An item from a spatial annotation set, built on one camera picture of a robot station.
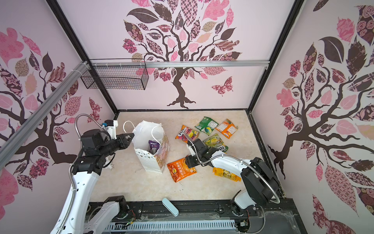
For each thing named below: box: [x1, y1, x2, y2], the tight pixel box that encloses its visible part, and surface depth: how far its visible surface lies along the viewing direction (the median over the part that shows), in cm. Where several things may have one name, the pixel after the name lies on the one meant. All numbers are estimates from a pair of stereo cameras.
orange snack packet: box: [166, 157, 197, 183], surface depth 87 cm
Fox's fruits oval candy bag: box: [175, 124, 200, 144], surface depth 104 cm
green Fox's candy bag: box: [194, 116, 220, 137], surface depth 109 cm
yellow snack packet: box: [212, 167, 242, 182], surface depth 84 cm
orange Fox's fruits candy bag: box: [215, 118, 239, 139], surface depth 106 cm
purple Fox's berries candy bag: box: [148, 139, 160, 155], surface depth 94 cm
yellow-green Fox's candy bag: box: [202, 133, 229, 153], surface depth 99 cm
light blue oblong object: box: [161, 197, 180, 217], surface depth 73 cm
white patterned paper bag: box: [131, 120, 170, 174], surface depth 81 cm
